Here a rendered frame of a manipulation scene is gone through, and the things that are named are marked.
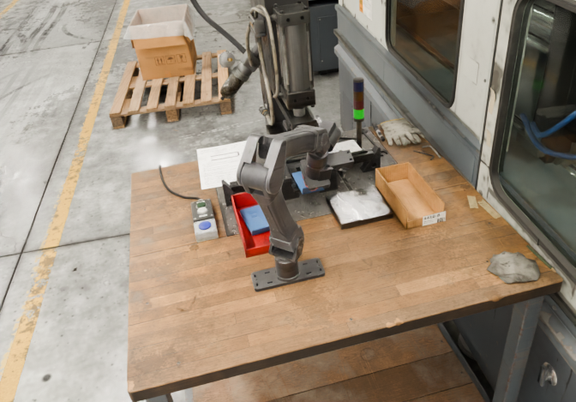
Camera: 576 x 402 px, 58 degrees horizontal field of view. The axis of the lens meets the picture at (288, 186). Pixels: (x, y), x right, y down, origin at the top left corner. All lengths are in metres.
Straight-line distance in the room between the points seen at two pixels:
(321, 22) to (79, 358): 3.33
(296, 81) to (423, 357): 1.17
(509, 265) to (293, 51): 0.83
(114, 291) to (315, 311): 1.74
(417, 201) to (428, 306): 0.44
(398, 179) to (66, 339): 1.78
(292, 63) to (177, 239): 0.64
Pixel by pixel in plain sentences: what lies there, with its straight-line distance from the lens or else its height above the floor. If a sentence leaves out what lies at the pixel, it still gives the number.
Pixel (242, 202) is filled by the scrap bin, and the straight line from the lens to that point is 1.73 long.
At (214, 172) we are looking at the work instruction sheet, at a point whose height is 0.90.
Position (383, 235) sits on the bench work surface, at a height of 0.90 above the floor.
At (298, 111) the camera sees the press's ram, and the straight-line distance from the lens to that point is 1.64.
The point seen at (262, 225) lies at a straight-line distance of 1.64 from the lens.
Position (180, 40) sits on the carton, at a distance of 4.88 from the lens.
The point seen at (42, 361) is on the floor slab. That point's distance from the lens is 2.79.
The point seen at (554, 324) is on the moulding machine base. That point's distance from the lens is 1.71.
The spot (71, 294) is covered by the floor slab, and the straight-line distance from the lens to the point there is 3.05.
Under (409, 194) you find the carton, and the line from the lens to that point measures 1.76.
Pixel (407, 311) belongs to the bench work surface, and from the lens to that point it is 1.38.
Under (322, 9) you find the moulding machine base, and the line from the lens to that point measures 4.76.
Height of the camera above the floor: 1.92
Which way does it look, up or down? 34 degrees down
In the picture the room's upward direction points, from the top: 6 degrees counter-clockwise
